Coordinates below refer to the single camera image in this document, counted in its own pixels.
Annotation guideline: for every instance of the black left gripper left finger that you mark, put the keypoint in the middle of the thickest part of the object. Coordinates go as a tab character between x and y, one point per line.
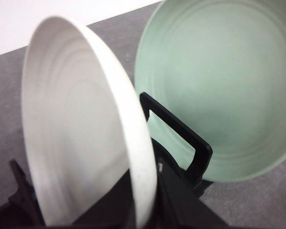
116	211

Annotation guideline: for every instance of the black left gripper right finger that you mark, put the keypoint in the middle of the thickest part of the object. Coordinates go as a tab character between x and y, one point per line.
179	205

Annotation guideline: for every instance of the white plate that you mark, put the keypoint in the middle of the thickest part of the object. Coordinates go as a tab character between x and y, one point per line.
86	121

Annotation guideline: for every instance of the black plate rack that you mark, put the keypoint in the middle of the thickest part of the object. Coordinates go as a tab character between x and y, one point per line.
23	210

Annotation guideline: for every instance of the green plate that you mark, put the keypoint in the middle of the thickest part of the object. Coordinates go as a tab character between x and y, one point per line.
219	66

